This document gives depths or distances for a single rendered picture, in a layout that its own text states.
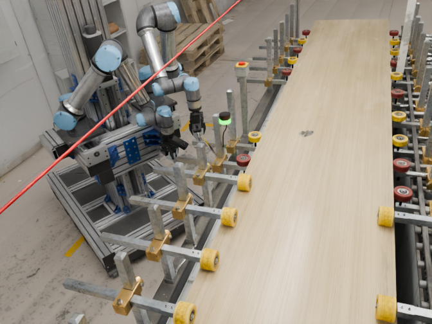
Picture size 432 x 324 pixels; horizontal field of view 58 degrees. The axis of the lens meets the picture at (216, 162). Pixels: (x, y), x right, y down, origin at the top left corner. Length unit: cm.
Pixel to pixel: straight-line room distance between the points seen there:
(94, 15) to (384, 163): 177
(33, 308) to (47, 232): 73
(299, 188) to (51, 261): 200
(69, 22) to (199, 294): 163
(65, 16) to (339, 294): 192
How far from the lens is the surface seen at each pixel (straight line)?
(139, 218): 295
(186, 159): 227
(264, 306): 148
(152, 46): 216
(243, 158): 214
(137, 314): 163
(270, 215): 179
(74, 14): 244
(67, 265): 312
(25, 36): 451
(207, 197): 209
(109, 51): 201
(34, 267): 324
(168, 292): 181
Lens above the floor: 211
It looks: 34 degrees down
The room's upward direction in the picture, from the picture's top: 7 degrees counter-clockwise
